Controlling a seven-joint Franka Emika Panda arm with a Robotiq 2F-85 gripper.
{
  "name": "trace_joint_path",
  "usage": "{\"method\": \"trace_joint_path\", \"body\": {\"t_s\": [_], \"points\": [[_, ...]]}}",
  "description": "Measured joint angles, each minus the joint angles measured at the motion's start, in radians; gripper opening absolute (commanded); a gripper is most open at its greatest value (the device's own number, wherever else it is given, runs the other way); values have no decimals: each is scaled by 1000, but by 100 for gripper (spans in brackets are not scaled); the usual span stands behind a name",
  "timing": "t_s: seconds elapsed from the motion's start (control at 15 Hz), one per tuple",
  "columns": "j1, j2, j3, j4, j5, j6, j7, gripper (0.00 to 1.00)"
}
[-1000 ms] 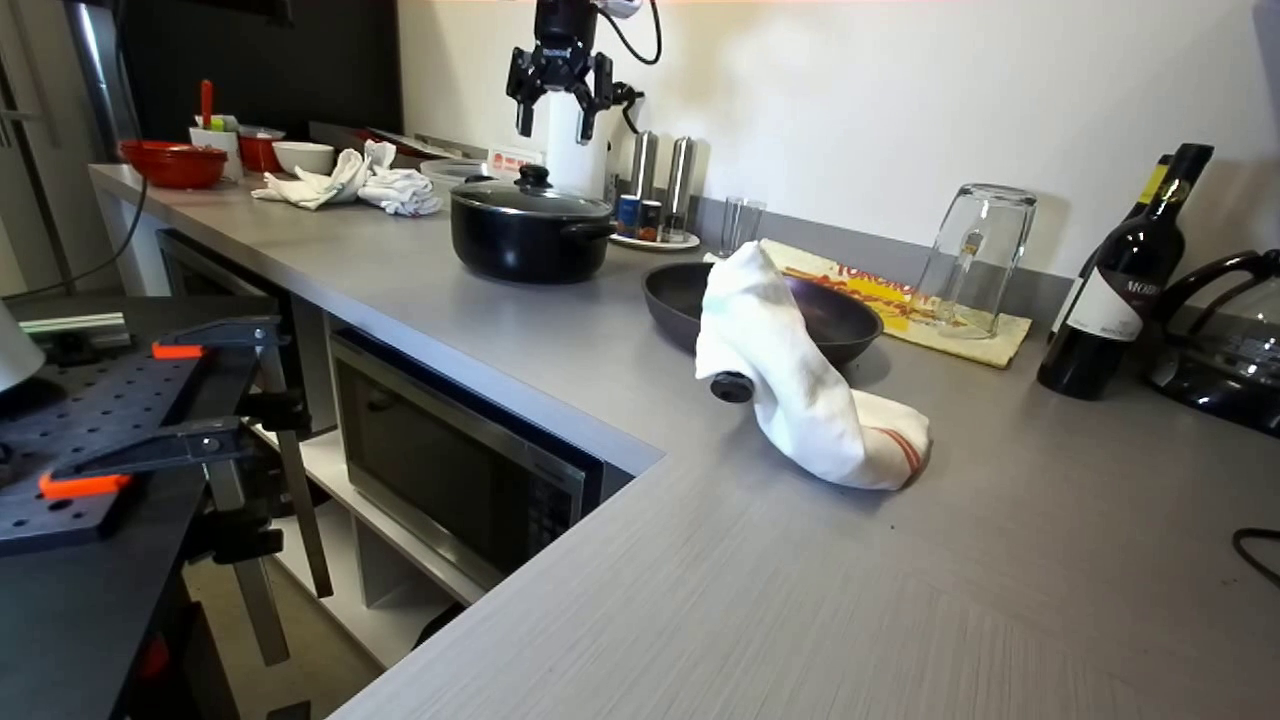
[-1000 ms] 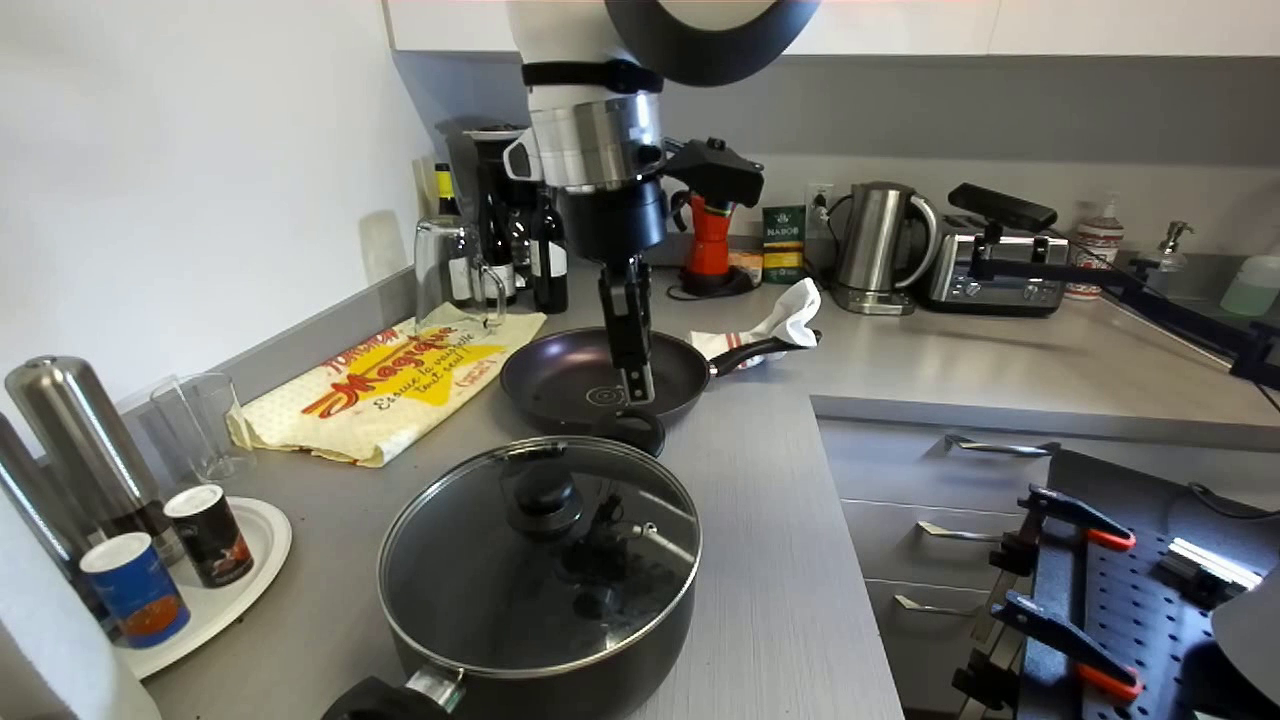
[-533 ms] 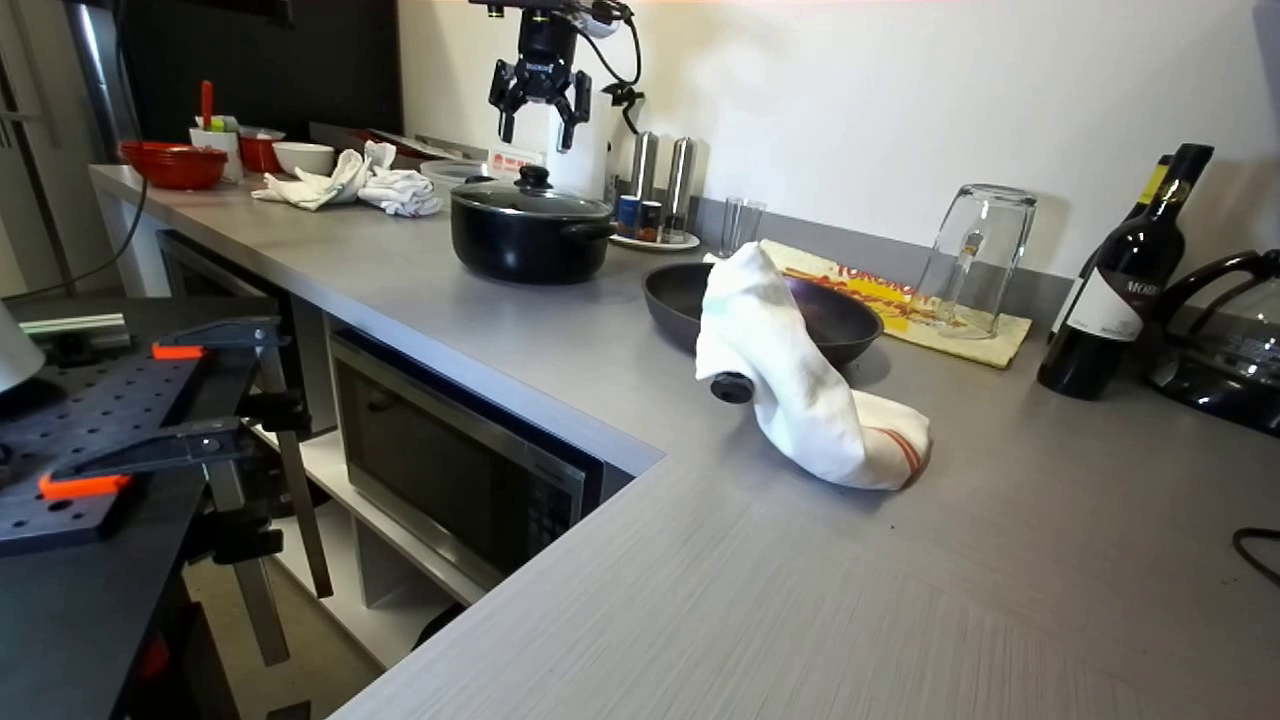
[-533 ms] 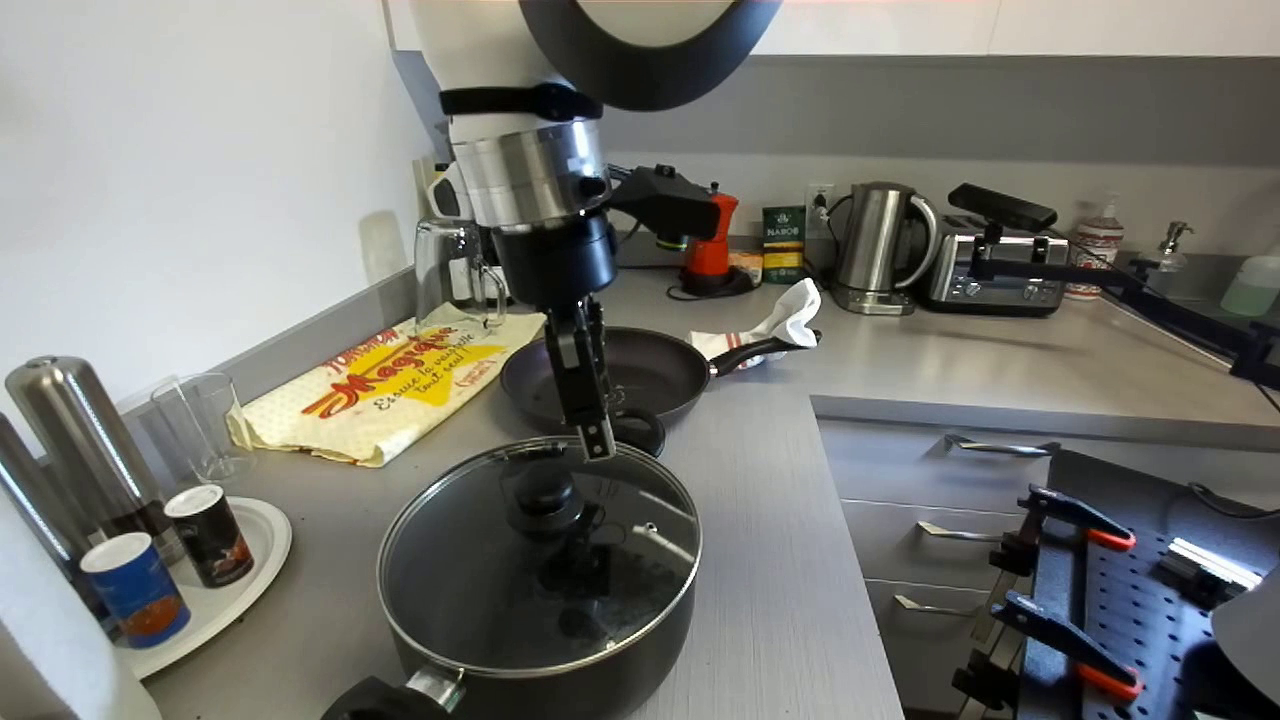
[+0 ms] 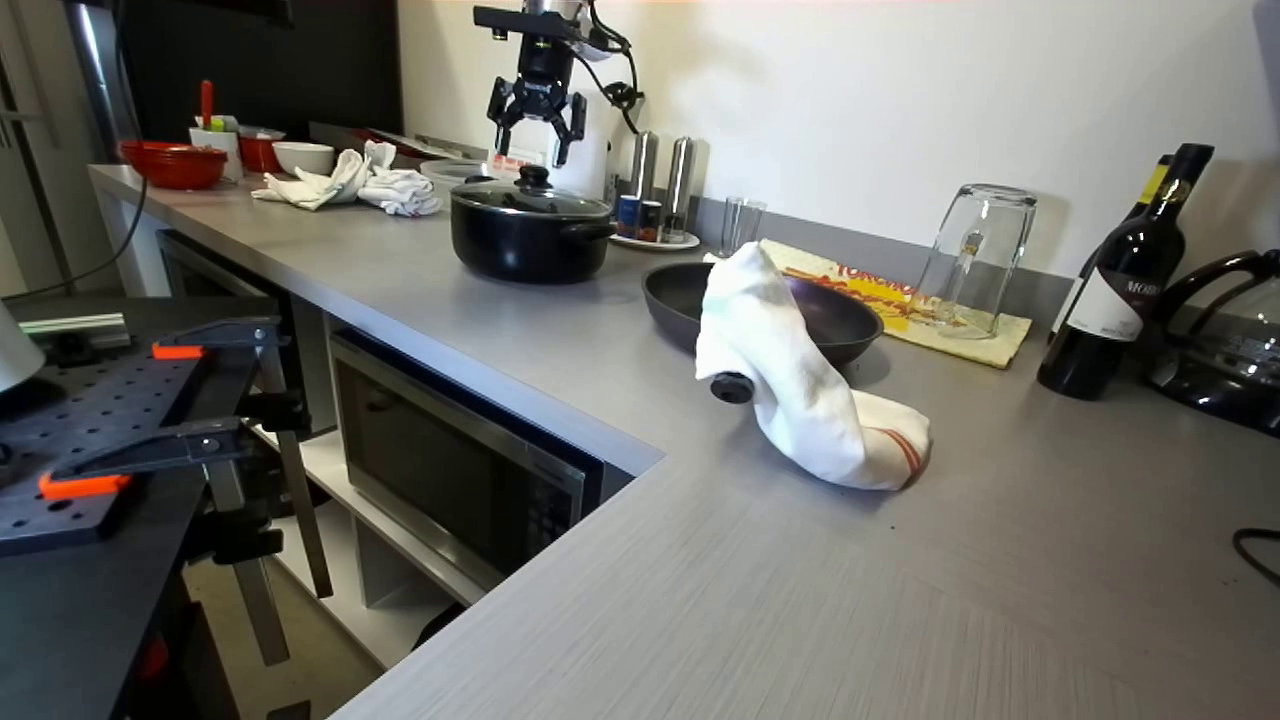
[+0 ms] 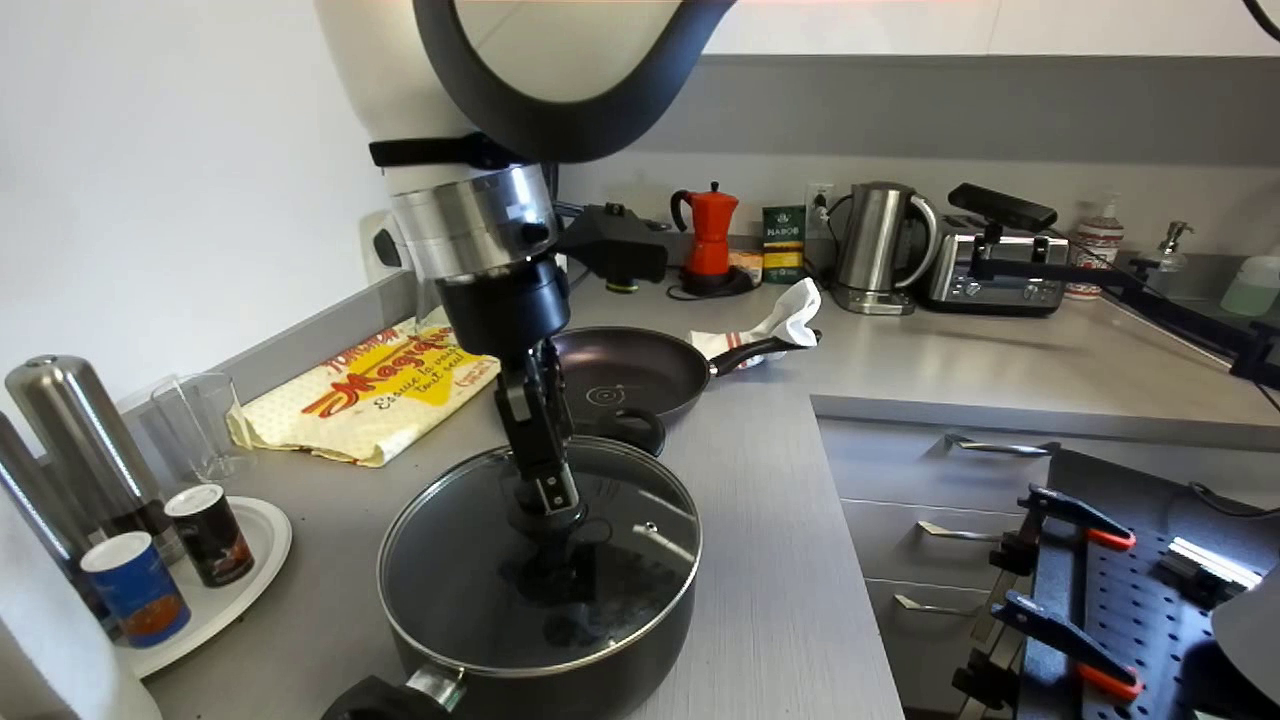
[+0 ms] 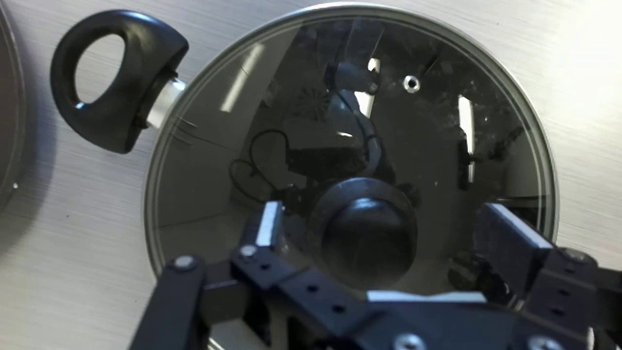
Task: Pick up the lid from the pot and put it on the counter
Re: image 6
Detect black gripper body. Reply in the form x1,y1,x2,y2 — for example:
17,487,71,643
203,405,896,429
438,253,578,363

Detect glass pot lid black knob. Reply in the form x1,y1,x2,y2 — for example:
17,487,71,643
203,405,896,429
378,436,708,681

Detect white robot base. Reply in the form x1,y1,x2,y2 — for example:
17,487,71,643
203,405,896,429
1205,564,1280,711

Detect red moka pot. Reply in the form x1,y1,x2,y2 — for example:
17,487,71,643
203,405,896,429
670,181,743,289

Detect black cooking pot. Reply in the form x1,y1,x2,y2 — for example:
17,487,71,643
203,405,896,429
316,405,708,720

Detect black frying pan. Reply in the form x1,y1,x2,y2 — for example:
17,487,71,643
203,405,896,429
550,325,806,456

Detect yellow printed tea towel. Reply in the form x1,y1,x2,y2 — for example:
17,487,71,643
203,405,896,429
223,308,504,473

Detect black round coaster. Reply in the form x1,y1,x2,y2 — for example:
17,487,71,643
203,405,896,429
675,264,760,300

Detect white towel red stripes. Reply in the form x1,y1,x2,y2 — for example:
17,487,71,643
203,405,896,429
690,277,827,363

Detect green tea box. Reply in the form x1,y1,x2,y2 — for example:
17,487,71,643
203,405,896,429
760,201,813,289

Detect white plate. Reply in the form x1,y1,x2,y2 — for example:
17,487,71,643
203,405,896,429
113,490,295,684

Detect small clear drinking glass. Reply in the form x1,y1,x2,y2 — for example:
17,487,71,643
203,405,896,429
147,372,258,487

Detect dark espresso cup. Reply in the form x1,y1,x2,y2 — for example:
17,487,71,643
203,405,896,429
160,479,259,591

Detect steel electric kettle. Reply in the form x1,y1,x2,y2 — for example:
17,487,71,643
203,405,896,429
826,181,946,319

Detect blue espresso cup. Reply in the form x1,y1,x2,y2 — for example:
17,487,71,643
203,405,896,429
76,529,195,650

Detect steel thermos cylinder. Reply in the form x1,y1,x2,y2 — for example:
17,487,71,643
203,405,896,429
0,350,173,534

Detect steel toaster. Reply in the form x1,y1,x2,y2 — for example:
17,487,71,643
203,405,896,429
922,221,1076,319

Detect black bar-shaped device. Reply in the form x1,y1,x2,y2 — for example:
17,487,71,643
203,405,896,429
946,181,1062,236

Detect steel pepper mill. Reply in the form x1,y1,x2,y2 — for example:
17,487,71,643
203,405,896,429
0,411,84,577

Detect white paper towel roll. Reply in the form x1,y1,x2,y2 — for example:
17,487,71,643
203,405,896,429
0,502,164,720

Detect clear glass jar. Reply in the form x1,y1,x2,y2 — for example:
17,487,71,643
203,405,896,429
1067,196,1127,277

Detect black perforated mounting table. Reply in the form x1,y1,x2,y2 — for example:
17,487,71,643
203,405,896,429
1011,444,1280,720

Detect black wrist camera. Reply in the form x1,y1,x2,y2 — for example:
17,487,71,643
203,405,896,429
558,201,675,293

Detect steel drawer handle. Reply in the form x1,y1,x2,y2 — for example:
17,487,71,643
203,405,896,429
888,587,993,625
933,429,1056,467
911,515,1003,549

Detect black clamp orange handle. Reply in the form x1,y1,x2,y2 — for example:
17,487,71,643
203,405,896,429
993,482,1146,577
953,591,1152,711

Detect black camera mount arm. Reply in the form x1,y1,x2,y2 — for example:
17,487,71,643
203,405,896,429
974,253,1280,393

